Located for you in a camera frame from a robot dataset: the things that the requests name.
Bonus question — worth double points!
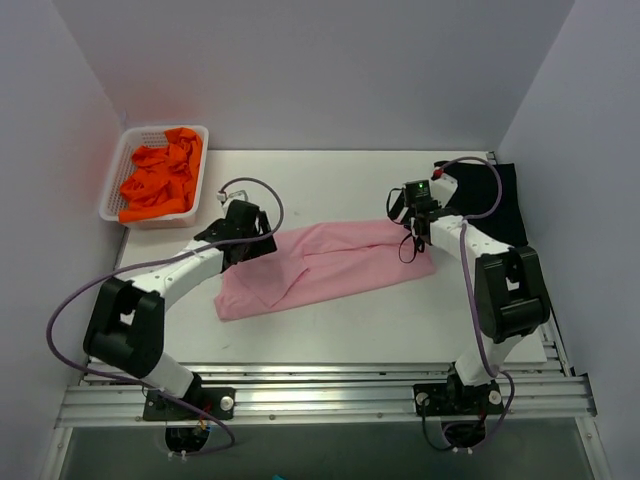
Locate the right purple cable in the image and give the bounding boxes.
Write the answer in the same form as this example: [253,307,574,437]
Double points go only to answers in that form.
[439,157,516,451]

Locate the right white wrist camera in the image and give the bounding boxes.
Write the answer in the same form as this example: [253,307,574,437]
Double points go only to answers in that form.
[430,168,458,207]

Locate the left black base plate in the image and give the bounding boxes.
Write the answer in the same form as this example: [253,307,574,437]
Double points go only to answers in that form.
[142,387,236,422]

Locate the orange crumpled t-shirt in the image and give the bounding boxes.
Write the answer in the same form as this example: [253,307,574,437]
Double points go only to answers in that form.
[119,127,203,223]

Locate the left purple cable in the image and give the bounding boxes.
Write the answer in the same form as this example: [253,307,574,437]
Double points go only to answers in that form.
[45,177,287,457]

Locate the black folded t-shirt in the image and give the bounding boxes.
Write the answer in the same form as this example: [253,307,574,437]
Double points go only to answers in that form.
[444,162,529,247]

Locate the white plastic basket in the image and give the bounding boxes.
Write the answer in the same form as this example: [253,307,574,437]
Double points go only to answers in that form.
[99,125,209,229]

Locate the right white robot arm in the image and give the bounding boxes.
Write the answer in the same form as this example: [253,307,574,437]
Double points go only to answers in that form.
[391,176,551,413]

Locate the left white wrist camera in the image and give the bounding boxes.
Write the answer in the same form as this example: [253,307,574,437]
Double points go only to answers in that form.
[216,190,249,206]

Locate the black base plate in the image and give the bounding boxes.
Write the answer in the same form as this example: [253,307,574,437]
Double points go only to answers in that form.
[412,382,504,417]
[142,387,236,422]

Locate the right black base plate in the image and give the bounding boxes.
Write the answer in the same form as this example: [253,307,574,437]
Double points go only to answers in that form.
[412,382,504,417]

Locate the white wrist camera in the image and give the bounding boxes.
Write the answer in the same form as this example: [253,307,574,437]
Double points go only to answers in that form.
[216,190,249,206]
[430,168,458,207]

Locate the black thin cable loop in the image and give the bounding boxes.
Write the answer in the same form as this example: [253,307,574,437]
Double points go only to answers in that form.
[385,188,431,266]

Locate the purple cable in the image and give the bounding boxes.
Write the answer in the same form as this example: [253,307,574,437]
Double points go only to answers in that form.
[439,157,516,451]
[45,177,287,457]

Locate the pink t-shirt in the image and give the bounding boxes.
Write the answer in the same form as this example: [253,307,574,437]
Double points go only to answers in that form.
[214,220,437,321]

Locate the aluminium rail frame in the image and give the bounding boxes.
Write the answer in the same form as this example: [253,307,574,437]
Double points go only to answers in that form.
[39,152,614,480]

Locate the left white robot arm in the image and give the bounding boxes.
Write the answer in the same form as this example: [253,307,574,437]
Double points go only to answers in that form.
[83,200,277,419]

